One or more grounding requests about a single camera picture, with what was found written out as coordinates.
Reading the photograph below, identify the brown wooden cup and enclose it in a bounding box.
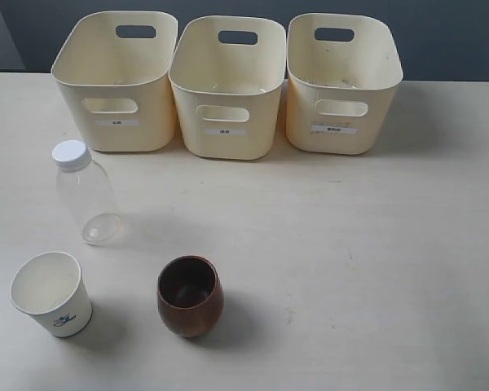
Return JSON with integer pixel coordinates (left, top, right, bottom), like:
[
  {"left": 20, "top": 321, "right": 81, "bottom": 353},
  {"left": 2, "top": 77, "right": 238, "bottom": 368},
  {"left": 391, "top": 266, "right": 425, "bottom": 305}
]
[{"left": 156, "top": 255, "right": 224, "bottom": 338}]

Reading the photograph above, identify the clear plastic bottle white cap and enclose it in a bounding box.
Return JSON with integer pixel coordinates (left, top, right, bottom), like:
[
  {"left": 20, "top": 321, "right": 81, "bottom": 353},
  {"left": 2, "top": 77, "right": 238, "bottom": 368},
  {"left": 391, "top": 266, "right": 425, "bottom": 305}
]
[{"left": 51, "top": 139, "right": 123, "bottom": 246}]

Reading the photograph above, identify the white paper cup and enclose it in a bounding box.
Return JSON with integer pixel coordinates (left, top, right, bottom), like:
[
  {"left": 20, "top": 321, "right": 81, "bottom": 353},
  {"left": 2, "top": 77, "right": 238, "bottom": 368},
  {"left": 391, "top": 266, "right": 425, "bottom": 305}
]
[{"left": 10, "top": 251, "right": 93, "bottom": 338}]

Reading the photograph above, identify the middle cream plastic bin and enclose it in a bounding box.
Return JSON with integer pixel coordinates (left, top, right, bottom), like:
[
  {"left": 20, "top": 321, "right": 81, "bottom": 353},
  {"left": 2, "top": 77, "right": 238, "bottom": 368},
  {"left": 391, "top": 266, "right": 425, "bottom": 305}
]
[{"left": 169, "top": 15, "right": 287, "bottom": 160}]

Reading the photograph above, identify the cream plastic bin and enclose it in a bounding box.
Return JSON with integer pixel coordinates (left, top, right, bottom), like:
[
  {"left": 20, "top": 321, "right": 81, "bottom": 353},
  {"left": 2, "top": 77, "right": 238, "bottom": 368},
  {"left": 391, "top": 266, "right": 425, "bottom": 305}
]
[
  {"left": 51, "top": 11, "right": 178, "bottom": 152},
  {"left": 169, "top": 15, "right": 287, "bottom": 160},
  {"left": 286, "top": 13, "right": 403, "bottom": 155}
]

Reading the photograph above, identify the right cream plastic bin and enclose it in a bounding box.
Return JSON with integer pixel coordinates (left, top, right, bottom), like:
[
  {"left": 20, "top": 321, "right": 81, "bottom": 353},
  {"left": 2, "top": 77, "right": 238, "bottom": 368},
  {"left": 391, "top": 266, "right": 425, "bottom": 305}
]
[{"left": 286, "top": 13, "right": 403, "bottom": 155}]

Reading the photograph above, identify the left cream plastic bin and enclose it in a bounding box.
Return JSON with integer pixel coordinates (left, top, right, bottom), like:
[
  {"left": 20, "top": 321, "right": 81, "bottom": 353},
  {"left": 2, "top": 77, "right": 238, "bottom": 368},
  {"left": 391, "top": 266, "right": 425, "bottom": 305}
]
[{"left": 51, "top": 11, "right": 178, "bottom": 152}]

